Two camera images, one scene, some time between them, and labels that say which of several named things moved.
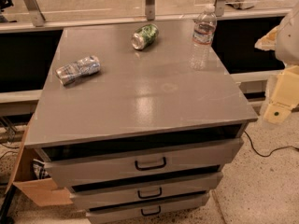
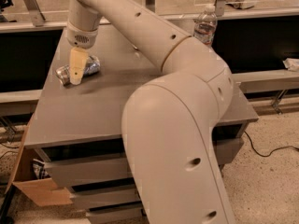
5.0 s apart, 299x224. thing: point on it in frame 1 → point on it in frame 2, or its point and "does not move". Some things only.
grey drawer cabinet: x=137 y=119 does not move
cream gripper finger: x=285 y=97 → x=80 y=40
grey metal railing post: x=32 y=4 does not move
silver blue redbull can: x=87 y=65 does not move
